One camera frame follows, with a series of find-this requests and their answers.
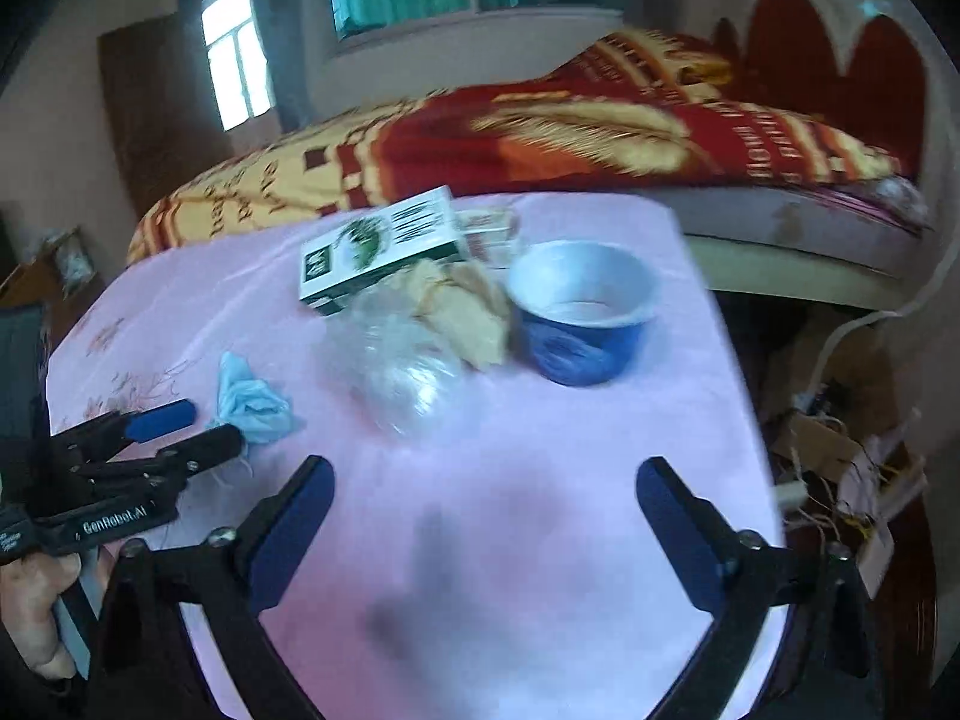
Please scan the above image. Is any cardboard box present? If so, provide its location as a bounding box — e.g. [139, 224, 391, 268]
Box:
[772, 405, 863, 481]

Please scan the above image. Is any person's left hand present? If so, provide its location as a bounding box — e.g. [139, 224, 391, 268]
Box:
[0, 551, 82, 683]

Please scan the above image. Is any blue paper cup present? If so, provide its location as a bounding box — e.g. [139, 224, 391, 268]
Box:
[506, 240, 662, 387]

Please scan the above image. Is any thick white cable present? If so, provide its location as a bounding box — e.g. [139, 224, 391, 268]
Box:
[814, 240, 960, 391]

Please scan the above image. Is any green white carton box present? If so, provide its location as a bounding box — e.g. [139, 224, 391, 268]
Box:
[298, 185, 470, 316]

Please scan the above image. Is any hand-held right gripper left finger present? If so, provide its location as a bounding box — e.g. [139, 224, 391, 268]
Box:
[97, 456, 336, 720]

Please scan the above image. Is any red yellow printed blanket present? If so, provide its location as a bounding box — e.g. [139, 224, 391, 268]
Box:
[126, 28, 905, 265]

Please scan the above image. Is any white bed with red headboard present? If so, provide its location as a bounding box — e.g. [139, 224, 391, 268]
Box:
[126, 0, 960, 316]

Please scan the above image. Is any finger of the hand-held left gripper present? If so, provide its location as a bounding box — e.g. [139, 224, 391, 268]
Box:
[71, 424, 248, 496]
[52, 399, 197, 466]

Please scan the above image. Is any small bright window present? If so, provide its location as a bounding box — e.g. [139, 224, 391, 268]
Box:
[199, 0, 275, 132]

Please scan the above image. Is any pink floral cloth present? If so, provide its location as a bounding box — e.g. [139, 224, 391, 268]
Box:
[45, 191, 788, 720]

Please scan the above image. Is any grey curtain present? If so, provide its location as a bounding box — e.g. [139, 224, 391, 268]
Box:
[240, 0, 331, 136]

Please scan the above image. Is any floral pillow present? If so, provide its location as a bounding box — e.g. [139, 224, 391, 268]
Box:
[862, 176, 931, 230]

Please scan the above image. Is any beige paper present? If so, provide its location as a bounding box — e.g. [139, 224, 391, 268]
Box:
[405, 259, 515, 370]

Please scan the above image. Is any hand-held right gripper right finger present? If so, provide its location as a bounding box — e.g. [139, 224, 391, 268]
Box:
[636, 456, 886, 720]

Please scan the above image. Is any light blue face mask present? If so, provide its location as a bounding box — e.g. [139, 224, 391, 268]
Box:
[214, 350, 307, 447]

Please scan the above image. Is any clear plastic bag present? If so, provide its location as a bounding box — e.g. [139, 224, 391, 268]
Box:
[319, 285, 470, 440]

